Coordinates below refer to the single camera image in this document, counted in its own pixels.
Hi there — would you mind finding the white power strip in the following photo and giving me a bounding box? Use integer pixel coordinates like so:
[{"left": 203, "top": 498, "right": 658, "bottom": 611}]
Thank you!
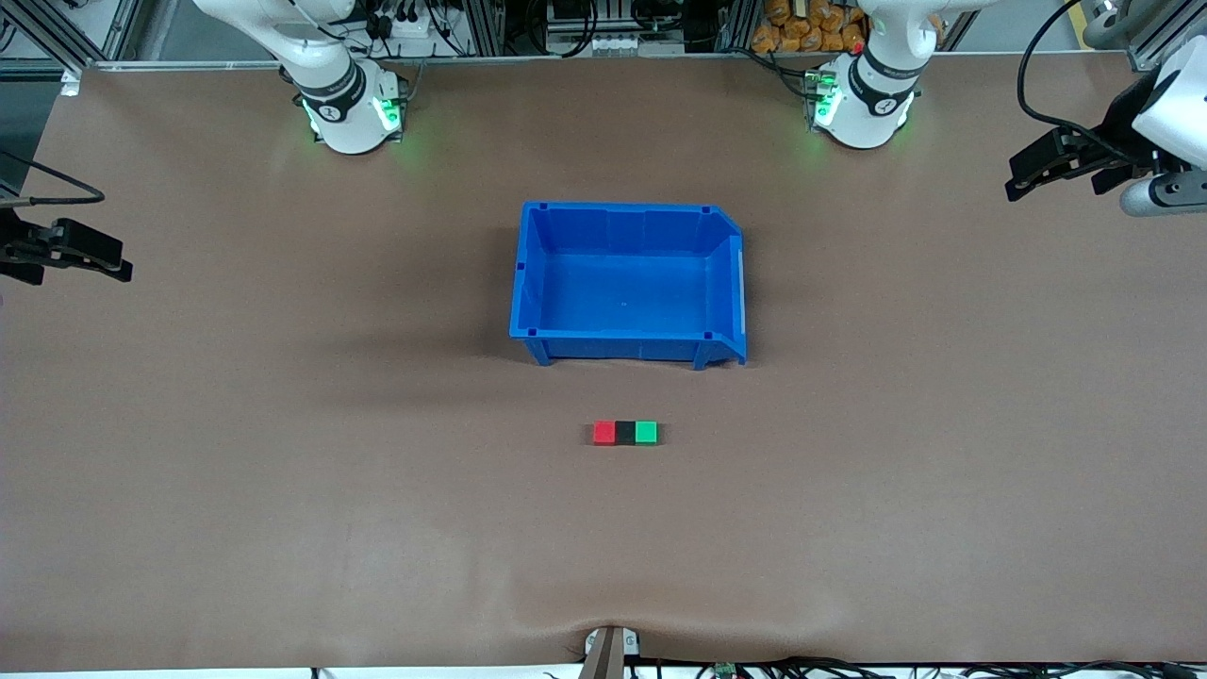
[{"left": 372, "top": 8, "right": 452, "bottom": 41}]

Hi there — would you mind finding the orange objects pile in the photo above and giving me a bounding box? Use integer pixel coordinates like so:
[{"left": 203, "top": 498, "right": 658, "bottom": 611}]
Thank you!
[{"left": 752, "top": 0, "right": 870, "bottom": 54}]

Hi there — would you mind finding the aluminium table edge rail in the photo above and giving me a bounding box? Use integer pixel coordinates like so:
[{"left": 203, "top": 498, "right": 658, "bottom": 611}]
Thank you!
[{"left": 80, "top": 49, "right": 1137, "bottom": 72}]

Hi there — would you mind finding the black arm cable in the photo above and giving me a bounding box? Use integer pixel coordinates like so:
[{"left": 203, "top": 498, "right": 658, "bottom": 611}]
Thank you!
[
  {"left": 0, "top": 149, "right": 105, "bottom": 207},
  {"left": 1017, "top": 0, "right": 1147, "bottom": 159}
]

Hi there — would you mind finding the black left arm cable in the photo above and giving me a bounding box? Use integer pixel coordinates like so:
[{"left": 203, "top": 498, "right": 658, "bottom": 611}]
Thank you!
[{"left": 1017, "top": 0, "right": 1147, "bottom": 159}]

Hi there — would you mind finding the blue plastic storage bin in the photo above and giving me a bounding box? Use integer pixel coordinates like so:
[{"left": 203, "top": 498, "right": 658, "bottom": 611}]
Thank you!
[{"left": 509, "top": 201, "right": 749, "bottom": 371}]

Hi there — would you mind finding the black base cable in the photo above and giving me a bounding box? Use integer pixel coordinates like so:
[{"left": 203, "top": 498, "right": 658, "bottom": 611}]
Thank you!
[{"left": 745, "top": 47, "right": 817, "bottom": 95}]

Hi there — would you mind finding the aluminium frame post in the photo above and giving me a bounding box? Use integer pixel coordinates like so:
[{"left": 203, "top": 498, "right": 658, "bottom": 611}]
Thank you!
[
  {"left": 715, "top": 0, "right": 757, "bottom": 54},
  {"left": 94, "top": 0, "right": 152, "bottom": 62},
  {"left": 451, "top": 0, "right": 510, "bottom": 58},
  {"left": 1127, "top": 0, "right": 1207, "bottom": 72}
]

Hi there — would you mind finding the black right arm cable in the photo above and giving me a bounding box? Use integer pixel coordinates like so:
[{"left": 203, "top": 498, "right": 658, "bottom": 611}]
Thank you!
[{"left": 0, "top": 149, "right": 105, "bottom": 207}]

